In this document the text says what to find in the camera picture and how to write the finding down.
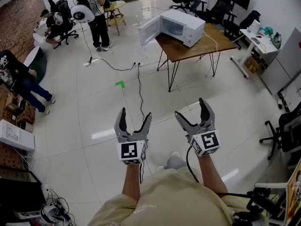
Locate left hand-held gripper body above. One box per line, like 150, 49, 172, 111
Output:
116, 130, 150, 166

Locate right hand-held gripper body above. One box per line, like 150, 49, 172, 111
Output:
187, 123, 222, 158

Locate white cardboard box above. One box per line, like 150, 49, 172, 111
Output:
138, 15, 163, 48

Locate person's right forearm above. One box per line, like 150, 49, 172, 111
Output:
198, 154, 229, 195

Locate person's left forearm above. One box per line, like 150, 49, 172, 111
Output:
121, 163, 142, 201

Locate white microwave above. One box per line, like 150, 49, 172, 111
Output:
159, 9, 206, 48

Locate person's grey trousers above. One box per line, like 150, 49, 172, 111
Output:
166, 155, 187, 170

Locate person's beige shirt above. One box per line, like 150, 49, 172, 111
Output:
87, 168, 259, 226

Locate cardboard boxes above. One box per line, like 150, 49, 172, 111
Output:
244, 55, 267, 74

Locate white desk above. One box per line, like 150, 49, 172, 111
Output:
230, 28, 279, 79

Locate grey fridge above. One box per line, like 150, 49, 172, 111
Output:
259, 27, 301, 97

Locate white headset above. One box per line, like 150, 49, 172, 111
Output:
39, 202, 67, 225

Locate white kettle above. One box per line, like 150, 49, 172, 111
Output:
247, 19, 262, 34

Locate green bag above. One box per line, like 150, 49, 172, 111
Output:
272, 32, 282, 50

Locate white flat appliance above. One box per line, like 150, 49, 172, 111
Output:
0, 119, 36, 152

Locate white round table dark base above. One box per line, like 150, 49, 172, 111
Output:
23, 46, 48, 84

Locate black box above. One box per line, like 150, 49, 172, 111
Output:
0, 170, 47, 214

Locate white round backpack device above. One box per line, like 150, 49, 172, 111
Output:
70, 4, 96, 24

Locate round wooden table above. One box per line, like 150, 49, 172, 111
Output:
104, 0, 127, 36

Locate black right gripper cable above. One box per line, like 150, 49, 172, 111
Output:
186, 145, 256, 198

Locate black floor cable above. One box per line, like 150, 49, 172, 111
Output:
84, 56, 137, 72

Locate wooden table with wire legs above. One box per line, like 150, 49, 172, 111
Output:
155, 23, 237, 93

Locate thin white cable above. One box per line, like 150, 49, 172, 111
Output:
203, 30, 219, 53

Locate black camera rig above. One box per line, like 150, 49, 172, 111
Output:
246, 186, 289, 225

